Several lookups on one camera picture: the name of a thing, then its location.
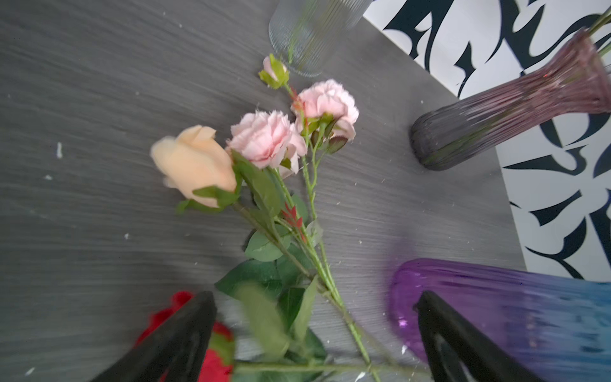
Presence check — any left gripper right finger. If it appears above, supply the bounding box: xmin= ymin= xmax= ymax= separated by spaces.
xmin=414 ymin=291 xmax=541 ymax=382

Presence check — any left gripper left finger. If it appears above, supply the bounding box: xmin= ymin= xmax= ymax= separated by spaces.
xmin=92 ymin=291 xmax=216 ymax=382

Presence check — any blue purple glass vase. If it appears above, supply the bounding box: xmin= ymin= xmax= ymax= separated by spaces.
xmin=388 ymin=259 xmax=610 ymax=381

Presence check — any peach rose flower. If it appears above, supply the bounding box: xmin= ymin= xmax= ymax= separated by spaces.
xmin=151 ymin=126 xmax=313 ymax=279

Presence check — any maroon glass vase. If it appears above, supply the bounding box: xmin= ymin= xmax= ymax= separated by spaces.
xmin=409 ymin=29 xmax=610 ymax=171

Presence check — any clear glass vase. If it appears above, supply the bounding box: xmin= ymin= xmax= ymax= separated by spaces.
xmin=268 ymin=0 xmax=372 ymax=77

